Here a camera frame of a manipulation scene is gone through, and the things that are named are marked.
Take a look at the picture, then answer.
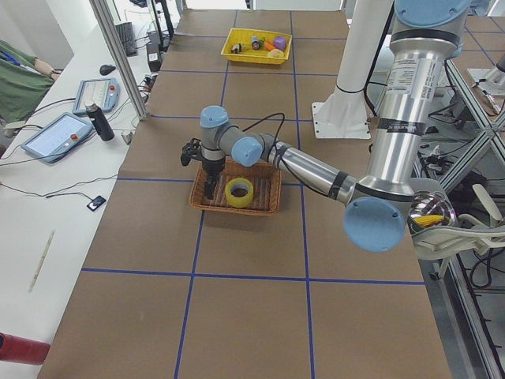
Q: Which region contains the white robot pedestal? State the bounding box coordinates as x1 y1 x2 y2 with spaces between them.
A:
312 0 394 139

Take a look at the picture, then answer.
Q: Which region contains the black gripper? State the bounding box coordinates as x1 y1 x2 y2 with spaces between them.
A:
202 152 225 200

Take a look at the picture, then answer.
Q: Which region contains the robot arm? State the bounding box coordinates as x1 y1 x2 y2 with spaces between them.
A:
181 1 470 252

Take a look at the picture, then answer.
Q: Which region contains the orange toy carrot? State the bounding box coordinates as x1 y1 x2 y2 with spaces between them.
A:
264 41 275 51

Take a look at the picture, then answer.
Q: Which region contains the metal pot with corn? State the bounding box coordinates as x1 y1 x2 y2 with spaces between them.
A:
407 190 457 235

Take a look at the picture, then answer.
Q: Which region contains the small printed bottle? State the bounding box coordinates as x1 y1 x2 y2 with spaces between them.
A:
251 36 261 51

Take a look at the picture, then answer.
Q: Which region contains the black computer mouse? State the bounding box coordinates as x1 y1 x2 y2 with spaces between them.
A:
99 65 116 76

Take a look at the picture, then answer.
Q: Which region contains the far teach pendant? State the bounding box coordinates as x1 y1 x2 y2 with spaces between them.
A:
72 77 120 116

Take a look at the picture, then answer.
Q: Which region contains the aluminium frame post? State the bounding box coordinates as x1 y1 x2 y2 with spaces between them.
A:
89 0 148 120

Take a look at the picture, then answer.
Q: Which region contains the black thermos bottle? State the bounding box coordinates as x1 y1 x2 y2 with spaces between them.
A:
84 99 114 141

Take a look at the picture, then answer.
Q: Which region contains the near teach pendant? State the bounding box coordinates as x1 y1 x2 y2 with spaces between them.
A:
21 113 92 163

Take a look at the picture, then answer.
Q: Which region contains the toy croissant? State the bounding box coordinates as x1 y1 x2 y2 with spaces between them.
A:
267 49 284 59

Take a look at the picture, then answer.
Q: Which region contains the brown wicker basket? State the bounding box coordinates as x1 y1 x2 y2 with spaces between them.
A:
189 159 282 216

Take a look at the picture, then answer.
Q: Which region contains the purple foam block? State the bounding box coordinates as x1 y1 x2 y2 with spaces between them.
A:
273 36 286 51

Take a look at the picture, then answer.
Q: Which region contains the toy panda figure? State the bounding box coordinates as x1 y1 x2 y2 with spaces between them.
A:
230 43 244 54

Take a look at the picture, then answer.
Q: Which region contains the red cylinder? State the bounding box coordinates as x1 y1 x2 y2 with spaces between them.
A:
1 333 51 366

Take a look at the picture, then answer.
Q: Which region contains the yellow tape roll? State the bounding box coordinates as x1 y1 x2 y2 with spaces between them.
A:
225 178 254 208

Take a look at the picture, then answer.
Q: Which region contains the person in green shirt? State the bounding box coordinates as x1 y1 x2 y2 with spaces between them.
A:
1 40 62 123

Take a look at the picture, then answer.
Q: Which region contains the yellow plastic basket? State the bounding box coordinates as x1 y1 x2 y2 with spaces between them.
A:
221 28 292 65

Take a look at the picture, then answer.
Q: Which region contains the black smartphone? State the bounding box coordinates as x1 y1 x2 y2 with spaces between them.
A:
87 196 107 212

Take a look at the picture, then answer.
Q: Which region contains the black keyboard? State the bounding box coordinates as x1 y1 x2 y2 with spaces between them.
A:
115 21 137 57

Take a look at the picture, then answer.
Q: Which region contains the teach pendant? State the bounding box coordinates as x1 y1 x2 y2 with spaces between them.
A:
72 77 120 116
21 113 92 163

